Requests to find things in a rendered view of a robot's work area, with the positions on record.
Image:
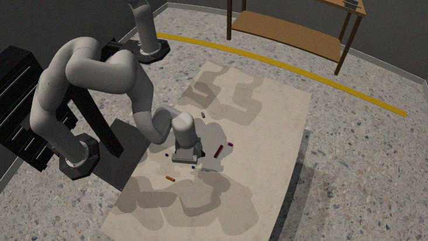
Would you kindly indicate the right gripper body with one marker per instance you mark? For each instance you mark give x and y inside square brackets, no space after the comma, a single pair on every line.
[197,149]

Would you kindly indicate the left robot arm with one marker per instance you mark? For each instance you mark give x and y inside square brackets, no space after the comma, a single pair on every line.
[143,14]

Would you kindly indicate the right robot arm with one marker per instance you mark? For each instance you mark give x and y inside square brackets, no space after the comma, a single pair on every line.
[78,62]

